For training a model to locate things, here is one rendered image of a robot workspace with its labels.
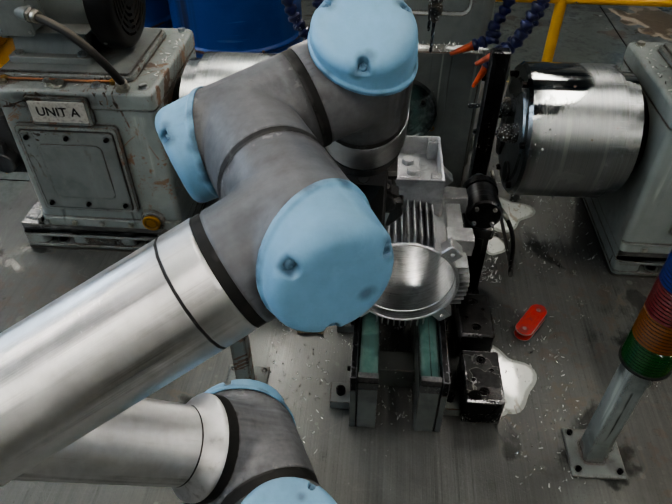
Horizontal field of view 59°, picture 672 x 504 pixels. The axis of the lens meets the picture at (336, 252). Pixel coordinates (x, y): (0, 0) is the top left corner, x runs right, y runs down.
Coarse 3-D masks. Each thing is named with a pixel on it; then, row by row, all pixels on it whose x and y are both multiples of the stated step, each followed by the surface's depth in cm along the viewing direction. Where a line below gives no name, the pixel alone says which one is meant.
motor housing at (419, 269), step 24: (408, 216) 84; (432, 216) 85; (456, 216) 91; (408, 240) 81; (432, 240) 83; (408, 264) 101; (432, 264) 98; (456, 264) 85; (408, 288) 96; (432, 288) 94; (456, 288) 87; (384, 312) 92; (408, 312) 93; (432, 312) 91
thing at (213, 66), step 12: (192, 60) 111; (204, 60) 109; (216, 60) 109; (228, 60) 109; (240, 60) 109; (252, 60) 109; (192, 72) 108; (204, 72) 107; (216, 72) 107; (228, 72) 107; (180, 84) 107; (192, 84) 107; (204, 84) 106; (180, 96) 107
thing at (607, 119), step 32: (544, 64) 108; (576, 64) 108; (608, 64) 108; (512, 96) 114; (544, 96) 103; (576, 96) 102; (608, 96) 102; (640, 96) 103; (512, 128) 108; (544, 128) 102; (576, 128) 102; (608, 128) 102; (640, 128) 103; (512, 160) 112; (544, 160) 105; (576, 160) 104; (608, 160) 104; (512, 192) 114; (544, 192) 112; (576, 192) 111
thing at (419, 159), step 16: (416, 144) 94; (432, 144) 92; (400, 160) 91; (416, 160) 91; (432, 160) 93; (400, 176) 88; (416, 176) 88; (432, 176) 85; (400, 192) 86; (416, 192) 86; (432, 192) 85; (416, 208) 88
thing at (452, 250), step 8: (448, 176) 95; (448, 184) 96; (448, 240) 83; (448, 248) 82; (456, 248) 82; (448, 256) 83; (456, 256) 83; (448, 304) 92; (368, 312) 91; (440, 312) 90; (448, 312) 90; (440, 320) 92
